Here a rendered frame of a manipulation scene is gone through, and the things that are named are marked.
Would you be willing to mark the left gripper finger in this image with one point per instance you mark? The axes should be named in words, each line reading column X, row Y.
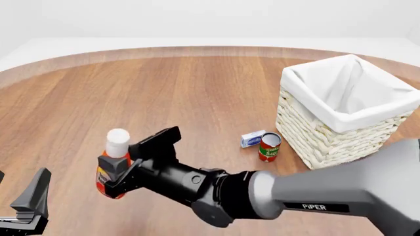
column 1, row 177
column 34, row 194

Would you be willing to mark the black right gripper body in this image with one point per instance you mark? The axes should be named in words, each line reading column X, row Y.
column 129, row 179

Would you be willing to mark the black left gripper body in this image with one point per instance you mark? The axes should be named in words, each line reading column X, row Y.
column 23, row 226

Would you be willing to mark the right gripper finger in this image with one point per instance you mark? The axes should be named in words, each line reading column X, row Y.
column 113, row 167

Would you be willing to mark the red ketchup bottle white cap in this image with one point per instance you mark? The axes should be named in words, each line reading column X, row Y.
column 118, row 142

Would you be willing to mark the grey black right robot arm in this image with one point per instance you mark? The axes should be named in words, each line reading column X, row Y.
column 321, row 186

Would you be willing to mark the white woven basket cloth liner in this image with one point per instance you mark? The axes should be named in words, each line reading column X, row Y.
column 331, row 142

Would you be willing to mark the small blue white box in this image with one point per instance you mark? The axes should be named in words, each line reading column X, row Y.
column 251, row 140

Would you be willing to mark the red green tomato sauce can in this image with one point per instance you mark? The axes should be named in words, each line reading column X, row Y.
column 269, row 150

